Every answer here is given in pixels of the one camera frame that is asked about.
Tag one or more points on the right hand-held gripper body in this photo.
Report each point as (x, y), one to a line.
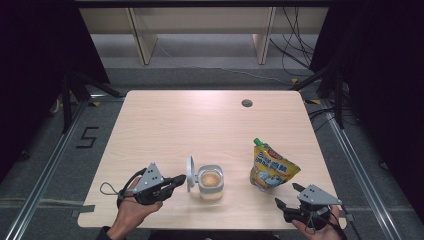
(316, 196)

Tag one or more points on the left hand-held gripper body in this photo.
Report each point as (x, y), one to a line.
(150, 180)

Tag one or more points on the clear jar with white lid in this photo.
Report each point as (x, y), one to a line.
(210, 181)

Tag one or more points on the yellow seasoning pouch green cap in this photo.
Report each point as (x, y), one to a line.
(271, 168)

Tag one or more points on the person's right hand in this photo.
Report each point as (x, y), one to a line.
(321, 235)

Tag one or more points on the light wooden desk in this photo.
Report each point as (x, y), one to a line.
(200, 20)

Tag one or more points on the aluminium floor rail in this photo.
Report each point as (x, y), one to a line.
(43, 173)
(363, 173)

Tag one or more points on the yellow black floor tape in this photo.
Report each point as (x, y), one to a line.
(96, 104)
(313, 101)

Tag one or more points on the grey floor tape strip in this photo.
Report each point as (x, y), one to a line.
(83, 210)

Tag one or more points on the black curtain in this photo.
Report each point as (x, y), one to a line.
(36, 66)
(383, 83)

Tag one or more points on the person's left hand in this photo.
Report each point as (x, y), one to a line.
(131, 215)

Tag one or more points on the black metal stand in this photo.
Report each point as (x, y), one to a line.
(68, 100)
(338, 96)

